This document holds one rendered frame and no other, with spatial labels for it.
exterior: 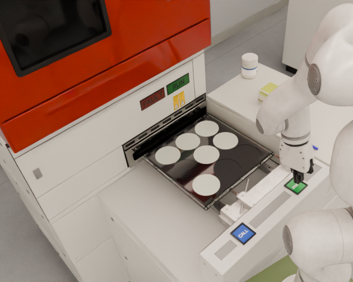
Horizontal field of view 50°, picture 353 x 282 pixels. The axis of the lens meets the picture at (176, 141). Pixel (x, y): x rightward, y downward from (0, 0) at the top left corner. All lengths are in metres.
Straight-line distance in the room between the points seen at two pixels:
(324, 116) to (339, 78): 0.95
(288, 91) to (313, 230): 0.35
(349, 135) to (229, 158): 0.78
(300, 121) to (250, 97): 0.57
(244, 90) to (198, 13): 0.46
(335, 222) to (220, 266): 0.39
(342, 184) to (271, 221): 0.47
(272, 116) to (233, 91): 0.69
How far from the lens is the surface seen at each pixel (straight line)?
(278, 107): 1.00
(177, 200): 1.44
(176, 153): 1.50
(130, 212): 1.44
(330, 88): 0.65
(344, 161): 0.76
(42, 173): 1.34
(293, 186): 1.31
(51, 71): 1.11
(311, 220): 0.88
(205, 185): 1.38
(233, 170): 1.42
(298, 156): 1.18
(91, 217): 1.60
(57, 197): 1.44
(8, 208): 2.81
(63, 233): 1.57
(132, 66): 1.26
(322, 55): 0.67
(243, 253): 1.15
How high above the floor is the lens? 1.96
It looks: 43 degrees down
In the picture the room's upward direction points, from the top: 7 degrees counter-clockwise
